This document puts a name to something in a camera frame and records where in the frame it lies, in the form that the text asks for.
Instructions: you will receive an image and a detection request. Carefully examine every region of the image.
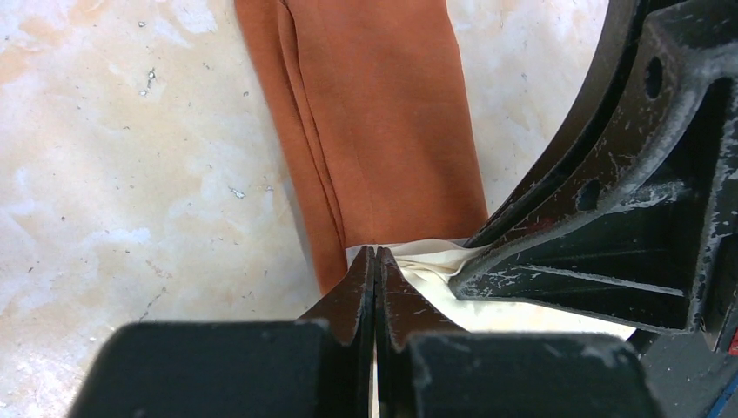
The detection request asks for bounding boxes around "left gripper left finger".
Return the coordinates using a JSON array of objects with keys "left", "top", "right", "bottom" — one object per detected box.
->
[{"left": 301, "top": 246, "right": 376, "bottom": 417}]

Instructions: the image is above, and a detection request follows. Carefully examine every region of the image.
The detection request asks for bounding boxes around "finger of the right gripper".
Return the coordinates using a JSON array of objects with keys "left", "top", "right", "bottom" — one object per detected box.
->
[{"left": 464, "top": 0, "right": 688, "bottom": 249}]

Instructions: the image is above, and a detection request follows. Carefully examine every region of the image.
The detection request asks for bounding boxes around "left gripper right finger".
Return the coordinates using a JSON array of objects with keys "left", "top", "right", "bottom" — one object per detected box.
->
[{"left": 375, "top": 247, "right": 467, "bottom": 417}]

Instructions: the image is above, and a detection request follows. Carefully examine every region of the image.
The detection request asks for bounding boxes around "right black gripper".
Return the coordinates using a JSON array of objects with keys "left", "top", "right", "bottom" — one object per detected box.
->
[{"left": 450, "top": 34, "right": 737, "bottom": 417}]

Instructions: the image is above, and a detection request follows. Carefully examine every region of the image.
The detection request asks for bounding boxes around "orange underwear white waistband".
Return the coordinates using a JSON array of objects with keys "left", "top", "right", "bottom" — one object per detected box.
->
[{"left": 235, "top": 1, "right": 633, "bottom": 339}]

